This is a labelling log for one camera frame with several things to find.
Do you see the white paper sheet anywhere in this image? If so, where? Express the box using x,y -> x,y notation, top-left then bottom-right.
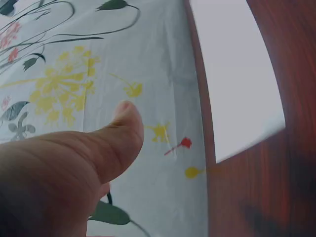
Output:
189,0 -> 286,164

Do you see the person's left hand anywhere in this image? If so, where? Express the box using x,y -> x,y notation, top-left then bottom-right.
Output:
0,100 -> 145,237

